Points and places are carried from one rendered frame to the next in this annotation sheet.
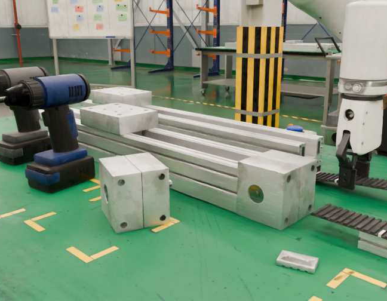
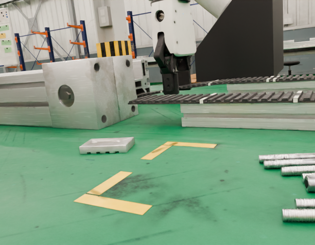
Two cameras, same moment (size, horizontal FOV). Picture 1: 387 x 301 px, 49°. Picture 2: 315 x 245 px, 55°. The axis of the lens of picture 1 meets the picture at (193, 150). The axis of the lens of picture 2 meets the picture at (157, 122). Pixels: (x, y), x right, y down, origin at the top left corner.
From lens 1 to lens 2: 32 cm
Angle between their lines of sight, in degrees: 14
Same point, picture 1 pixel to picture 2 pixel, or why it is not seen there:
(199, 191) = (13, 115)
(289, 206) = (104, 101)
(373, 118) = (183, 20)
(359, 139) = (173, 38)
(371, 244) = (195, 117)
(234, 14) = not seen: hidden behind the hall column
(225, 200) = (39, 116)
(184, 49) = not seen: hidden behind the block
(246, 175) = (52, 78)
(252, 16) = (106, 35)
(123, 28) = (9, 59)
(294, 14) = (140, 41)
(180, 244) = not seen: outside the picture
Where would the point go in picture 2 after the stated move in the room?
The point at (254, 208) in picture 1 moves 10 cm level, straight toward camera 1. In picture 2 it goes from (68, 113) to (52, 130)
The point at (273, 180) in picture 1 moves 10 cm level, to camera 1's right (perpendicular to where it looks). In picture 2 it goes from (79, 72) to (152, 63)
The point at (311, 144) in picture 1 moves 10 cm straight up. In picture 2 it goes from (136, 67) to (131, 20)
